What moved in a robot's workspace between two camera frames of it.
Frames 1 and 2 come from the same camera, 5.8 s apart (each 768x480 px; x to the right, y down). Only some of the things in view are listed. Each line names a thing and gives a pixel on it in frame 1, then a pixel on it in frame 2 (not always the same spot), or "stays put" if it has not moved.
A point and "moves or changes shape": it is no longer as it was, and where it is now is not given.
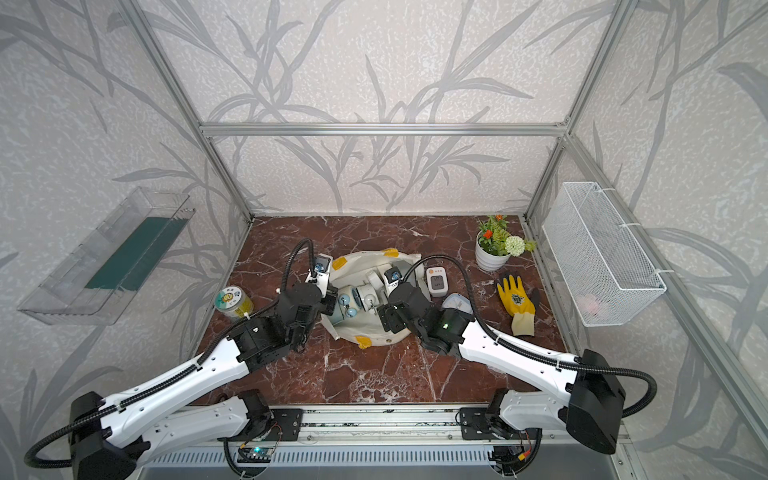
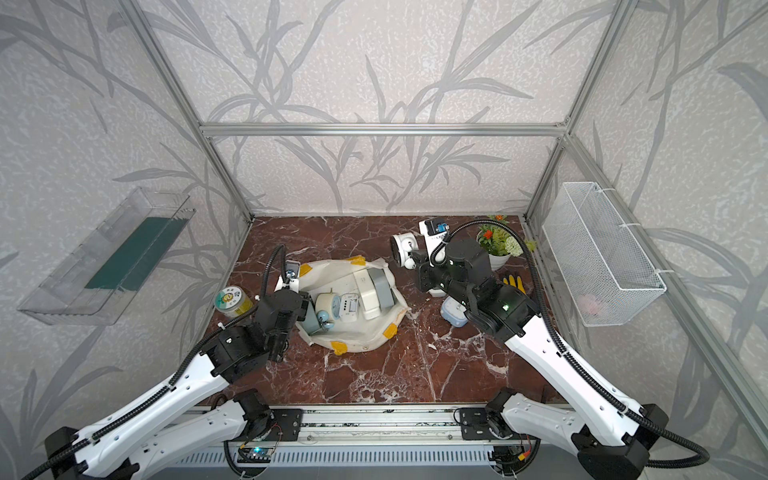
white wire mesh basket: (606, 270) stays put
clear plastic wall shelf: (97, 277) stays put
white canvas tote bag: (367, 329) moves or changes shape
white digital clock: (375, 280) -> (368, 294)
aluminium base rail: (410, 424) stays put
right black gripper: (386, 317) -> (424, 277)
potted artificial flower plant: (495, 244) stays put
